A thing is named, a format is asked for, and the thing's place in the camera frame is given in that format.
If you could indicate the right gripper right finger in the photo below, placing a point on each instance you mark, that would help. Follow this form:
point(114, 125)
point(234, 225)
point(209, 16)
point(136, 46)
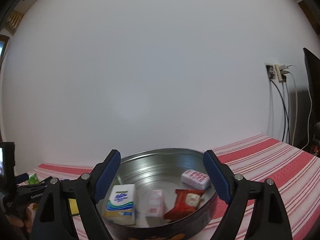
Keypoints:
point(269, 219)

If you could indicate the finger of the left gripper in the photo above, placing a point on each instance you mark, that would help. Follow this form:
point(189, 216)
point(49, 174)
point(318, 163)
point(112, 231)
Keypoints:
point(28, 194)
point(22, 178)

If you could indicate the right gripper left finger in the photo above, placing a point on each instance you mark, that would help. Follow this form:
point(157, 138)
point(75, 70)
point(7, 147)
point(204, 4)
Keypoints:
point(53, 219)

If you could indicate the red snack packet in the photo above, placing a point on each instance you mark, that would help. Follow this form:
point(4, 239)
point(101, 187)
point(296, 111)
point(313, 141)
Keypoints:
point(186, 203)

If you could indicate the Vinda tissue pack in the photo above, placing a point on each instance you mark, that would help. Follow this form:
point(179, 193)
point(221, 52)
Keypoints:
point(121, 205)

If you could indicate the green leaf tissue pack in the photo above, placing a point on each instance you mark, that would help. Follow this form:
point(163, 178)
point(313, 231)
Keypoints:
point(33, 179)

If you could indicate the yellow sponge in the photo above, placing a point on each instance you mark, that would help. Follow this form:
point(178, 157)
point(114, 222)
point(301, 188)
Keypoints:
point(73, 207)

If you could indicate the white pink tissue pack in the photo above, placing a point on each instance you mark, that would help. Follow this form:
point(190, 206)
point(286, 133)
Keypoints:
point(196, 179)

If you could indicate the red striped bed sheet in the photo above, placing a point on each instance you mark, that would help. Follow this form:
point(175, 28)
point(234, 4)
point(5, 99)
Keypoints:
point(295, 172)

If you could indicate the round metal tin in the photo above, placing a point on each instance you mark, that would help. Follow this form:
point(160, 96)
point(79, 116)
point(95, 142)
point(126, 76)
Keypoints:
point(161, 170)

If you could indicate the pink white small box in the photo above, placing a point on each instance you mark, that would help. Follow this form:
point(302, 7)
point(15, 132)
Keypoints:
point(156, 205)

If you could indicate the white charger plug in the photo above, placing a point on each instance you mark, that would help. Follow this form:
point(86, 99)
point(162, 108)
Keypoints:
point(281, 71)

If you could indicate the wall power socket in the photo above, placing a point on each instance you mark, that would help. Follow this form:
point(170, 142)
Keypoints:
point(271, 71)

